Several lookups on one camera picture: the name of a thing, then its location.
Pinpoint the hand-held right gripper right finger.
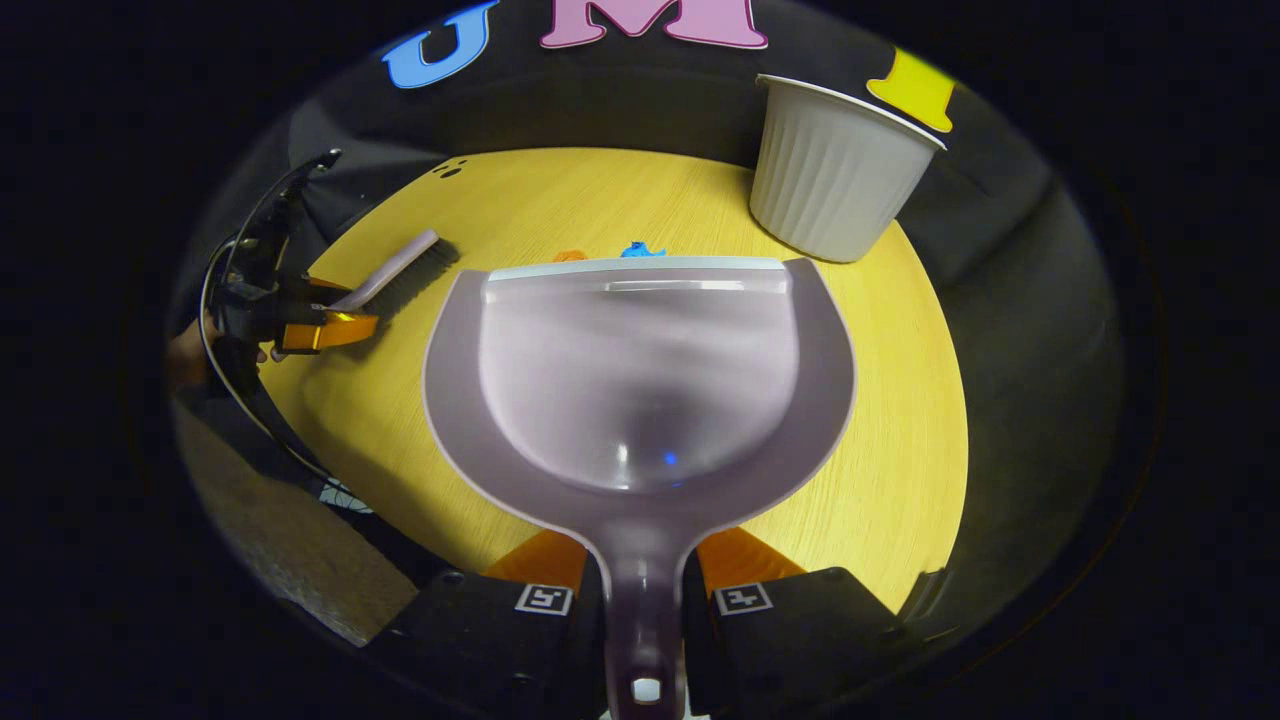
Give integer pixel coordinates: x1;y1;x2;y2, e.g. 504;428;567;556
684;526;923;720

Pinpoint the small lilac broom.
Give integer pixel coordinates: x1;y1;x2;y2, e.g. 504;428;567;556
325;228;461;323

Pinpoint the lilac plastic dustpan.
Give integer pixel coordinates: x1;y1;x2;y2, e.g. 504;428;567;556
422;256;858;720

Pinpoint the ribbed white garbage bin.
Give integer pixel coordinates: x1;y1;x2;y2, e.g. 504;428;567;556
749;73;947;264

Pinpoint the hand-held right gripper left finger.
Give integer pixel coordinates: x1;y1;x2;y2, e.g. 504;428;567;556
368;529;610;720

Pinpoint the black cable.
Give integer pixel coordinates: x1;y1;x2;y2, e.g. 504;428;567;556
198;235;376;513

